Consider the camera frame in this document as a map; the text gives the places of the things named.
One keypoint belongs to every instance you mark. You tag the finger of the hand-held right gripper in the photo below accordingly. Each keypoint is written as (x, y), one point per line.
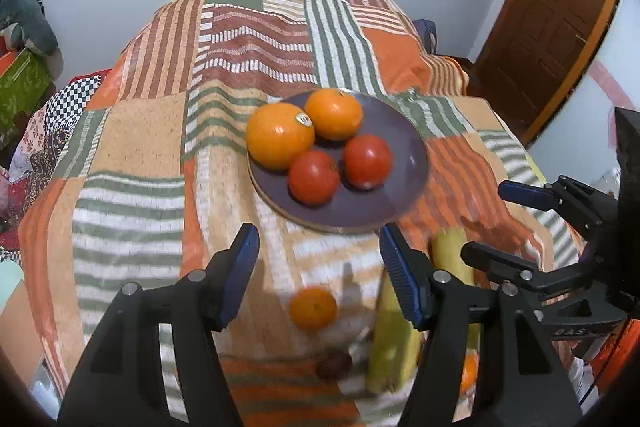
(492, 259)
(522, 194)

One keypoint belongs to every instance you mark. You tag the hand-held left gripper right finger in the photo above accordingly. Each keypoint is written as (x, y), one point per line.
(402, 279)

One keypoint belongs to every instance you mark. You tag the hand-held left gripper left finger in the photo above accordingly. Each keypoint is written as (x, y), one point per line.
(235, 279)

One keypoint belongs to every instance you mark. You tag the yellow-green banana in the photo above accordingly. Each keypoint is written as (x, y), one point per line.
(450, 252)
(392, 352)

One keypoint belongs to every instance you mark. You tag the small orange mandarin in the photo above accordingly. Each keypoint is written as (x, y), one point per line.
(468, 374)
(313, 308)

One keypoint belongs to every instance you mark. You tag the purple round plate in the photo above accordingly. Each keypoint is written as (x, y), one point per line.
(400, 187)

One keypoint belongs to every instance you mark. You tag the small dark brown fruit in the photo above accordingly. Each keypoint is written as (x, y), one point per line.
(334, 365)

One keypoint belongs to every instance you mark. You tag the red tomato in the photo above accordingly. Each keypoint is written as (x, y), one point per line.
(367, 162)
(313, 178)

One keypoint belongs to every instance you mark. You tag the large orange with sticker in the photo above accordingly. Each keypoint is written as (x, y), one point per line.
(277, 137)

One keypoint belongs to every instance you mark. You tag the striped patchwork blanket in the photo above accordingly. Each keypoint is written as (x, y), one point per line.
(140, 132)

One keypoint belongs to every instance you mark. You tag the medium orange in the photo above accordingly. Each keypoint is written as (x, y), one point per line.
(334, 114)

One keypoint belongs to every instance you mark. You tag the dark blue bag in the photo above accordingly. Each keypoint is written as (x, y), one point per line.
(425, 34)

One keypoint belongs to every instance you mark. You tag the brown wooden door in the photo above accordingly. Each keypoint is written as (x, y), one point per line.
(550, 7)

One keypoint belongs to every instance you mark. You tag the floral patterned cloth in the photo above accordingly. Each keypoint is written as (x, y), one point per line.
(30, 167)

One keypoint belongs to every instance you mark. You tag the black-white checkered cloth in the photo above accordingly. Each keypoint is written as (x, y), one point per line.
(72, 99)

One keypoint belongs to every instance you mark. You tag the green patterned box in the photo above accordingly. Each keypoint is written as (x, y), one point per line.
(20, 89)

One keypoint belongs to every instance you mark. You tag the grey plush toy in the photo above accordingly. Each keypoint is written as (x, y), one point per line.
(27, 22)

